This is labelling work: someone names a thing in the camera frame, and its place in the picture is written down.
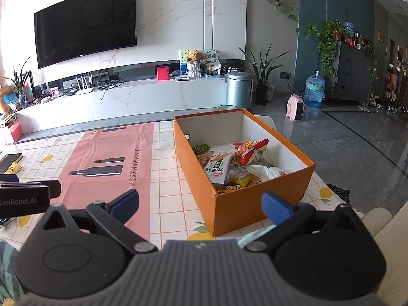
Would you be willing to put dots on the trailing vine plant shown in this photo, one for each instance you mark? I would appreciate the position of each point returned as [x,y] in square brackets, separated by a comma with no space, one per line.
[330,44]

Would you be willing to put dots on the red storage box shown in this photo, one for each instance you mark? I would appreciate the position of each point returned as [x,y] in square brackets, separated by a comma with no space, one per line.
[13,133]

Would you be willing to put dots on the black flat box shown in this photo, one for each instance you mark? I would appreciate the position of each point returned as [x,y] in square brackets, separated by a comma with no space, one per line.
[11,161]

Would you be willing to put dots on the wall socket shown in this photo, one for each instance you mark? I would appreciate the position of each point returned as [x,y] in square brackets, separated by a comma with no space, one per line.
[285,75]

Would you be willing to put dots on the small yellow packet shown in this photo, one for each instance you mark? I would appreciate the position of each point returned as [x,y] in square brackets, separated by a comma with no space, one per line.
[13,168]

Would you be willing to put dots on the white green snack packet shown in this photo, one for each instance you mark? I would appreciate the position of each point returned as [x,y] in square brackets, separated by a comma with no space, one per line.
[220,165]

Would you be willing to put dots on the black bag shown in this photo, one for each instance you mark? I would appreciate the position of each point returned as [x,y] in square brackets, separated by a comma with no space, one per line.
[338,193]

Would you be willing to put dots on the white router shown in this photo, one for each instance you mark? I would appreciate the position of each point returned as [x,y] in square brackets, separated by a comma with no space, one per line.
[85,90]

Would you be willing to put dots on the long-leaf potted plant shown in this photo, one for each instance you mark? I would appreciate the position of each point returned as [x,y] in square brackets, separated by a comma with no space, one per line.
[263,76]

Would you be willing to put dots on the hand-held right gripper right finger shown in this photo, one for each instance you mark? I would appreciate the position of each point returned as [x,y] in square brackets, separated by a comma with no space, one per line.
[275,207]

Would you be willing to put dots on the light blue cloth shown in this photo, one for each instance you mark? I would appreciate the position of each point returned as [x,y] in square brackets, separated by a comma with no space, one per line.
[250,237]

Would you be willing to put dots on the white scale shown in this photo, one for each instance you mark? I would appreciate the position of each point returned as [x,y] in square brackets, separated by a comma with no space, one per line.
[181,78]

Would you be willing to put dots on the picture card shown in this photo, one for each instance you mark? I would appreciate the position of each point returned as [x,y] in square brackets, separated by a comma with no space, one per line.
[184,60]

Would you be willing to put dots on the round glass table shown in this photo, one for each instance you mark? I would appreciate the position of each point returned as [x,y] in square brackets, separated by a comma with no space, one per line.
[224,107]

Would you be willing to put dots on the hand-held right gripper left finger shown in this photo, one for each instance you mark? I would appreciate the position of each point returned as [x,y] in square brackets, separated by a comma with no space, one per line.
[122,203]

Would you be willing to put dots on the blue water bottle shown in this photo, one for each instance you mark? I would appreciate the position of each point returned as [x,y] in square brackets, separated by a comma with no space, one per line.
[314,91]

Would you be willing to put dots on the silver trash can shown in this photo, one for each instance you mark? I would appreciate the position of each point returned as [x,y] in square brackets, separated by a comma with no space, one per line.
[238,89]

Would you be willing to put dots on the teddy bear in white pot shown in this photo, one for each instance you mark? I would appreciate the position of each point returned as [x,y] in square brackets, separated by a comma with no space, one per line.
[193,65]

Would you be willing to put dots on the teal patterned cloth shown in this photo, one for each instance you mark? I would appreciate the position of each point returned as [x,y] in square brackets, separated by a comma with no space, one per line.
[9,267]

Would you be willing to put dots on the round decorated fan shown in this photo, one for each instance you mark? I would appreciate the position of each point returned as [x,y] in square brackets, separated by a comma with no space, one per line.
[210,57]

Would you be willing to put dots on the pink space heater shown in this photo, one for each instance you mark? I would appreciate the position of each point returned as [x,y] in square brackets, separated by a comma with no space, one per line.
[295,107]

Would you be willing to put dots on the orange cardboard box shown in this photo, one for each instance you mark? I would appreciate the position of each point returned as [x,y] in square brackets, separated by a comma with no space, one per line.
[255,204]

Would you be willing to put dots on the orange vase with dried flowers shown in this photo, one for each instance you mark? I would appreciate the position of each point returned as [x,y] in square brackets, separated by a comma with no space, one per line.
[4,102]

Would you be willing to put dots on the white marble tv cabinet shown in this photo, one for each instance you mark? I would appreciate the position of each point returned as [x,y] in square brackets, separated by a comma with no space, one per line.
[143,98]

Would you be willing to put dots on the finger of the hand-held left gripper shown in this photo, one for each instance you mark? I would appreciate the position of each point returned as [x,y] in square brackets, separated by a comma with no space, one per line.
[52,188]
[8,178]

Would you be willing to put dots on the green plant in glass vase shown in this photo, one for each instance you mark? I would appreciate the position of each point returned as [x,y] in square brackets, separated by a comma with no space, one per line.
[20,83]

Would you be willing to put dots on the dark grey dresser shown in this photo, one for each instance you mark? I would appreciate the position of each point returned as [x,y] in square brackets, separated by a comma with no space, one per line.
[352,73]

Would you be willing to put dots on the black flat television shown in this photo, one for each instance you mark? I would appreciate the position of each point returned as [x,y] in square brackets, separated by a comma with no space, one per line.
[86,25]

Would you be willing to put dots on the beige cushion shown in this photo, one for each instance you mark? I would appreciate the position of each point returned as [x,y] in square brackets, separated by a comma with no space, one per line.
[395,245]

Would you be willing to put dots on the red fries snack packet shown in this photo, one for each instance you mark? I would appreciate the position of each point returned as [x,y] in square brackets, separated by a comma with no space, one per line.
[251,151]

